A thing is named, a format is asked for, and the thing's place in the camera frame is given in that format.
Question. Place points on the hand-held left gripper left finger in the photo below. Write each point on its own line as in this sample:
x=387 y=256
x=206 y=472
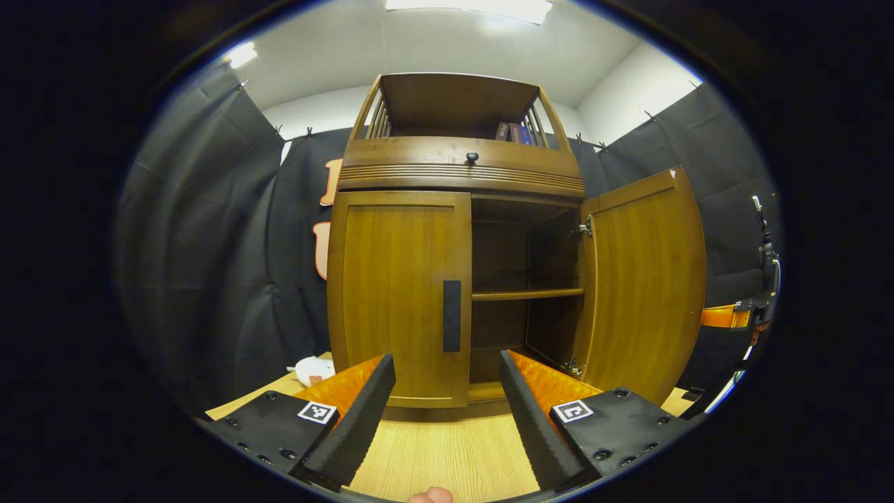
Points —
x=360 y=412

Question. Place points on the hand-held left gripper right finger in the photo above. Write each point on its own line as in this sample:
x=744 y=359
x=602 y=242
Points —
x=531 y=419

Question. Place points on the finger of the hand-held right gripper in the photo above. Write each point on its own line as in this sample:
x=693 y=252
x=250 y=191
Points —
x=723 y=316

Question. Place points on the wooden cabinet door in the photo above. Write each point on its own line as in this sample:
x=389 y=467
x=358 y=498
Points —
x=642 y=279
x=391 y=293

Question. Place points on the wooden double-door shoe cabinet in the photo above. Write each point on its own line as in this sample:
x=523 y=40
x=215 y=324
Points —
x=454 y=175

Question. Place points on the metal door hinge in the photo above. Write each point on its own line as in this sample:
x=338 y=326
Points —
x=585 y=226
x=574 y=368

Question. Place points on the wooden inner cabinet shelf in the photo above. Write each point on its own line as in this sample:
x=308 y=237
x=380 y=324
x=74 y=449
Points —
x=524 y=294

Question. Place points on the white crumpled bag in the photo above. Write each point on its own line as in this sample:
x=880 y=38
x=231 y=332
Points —
x=312 y=370

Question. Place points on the black backdrop cloth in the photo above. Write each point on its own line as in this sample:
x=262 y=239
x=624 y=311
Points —
x=209 y=244

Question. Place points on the blue book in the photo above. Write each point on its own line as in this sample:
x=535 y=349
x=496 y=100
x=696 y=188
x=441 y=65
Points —
x=525 y=135

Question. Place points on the reddish brown book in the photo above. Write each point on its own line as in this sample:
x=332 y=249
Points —
x=515 y=133

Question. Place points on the small ceiling light panel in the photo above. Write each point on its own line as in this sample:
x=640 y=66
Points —
x=242 y=54

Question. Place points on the large ceiling light panel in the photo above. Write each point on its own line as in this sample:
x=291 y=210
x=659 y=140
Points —
x=468 y=8

